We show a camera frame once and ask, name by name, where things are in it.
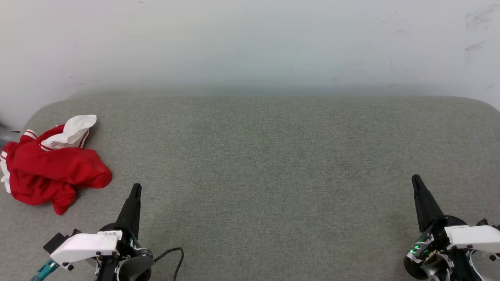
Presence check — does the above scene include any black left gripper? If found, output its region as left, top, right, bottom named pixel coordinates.
left=96, top=183, right=154, bottom=281

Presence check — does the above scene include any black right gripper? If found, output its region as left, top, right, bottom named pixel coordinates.
left=404, top=174, right=486, bottom=281

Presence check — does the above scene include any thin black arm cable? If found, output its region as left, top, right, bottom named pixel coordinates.
left=152, top=247, right=184, bottom=281

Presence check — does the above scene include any red and white shirt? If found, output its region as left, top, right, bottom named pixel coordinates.
left=0, top=114, right=113, bottom=215

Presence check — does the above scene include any grey rounded object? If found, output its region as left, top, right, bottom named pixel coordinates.
left=0, top=124, right=21, bottom=146

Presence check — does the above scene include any teal left camera cable plug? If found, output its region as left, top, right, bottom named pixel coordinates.
left=30, top=259, right=60, bottom=281

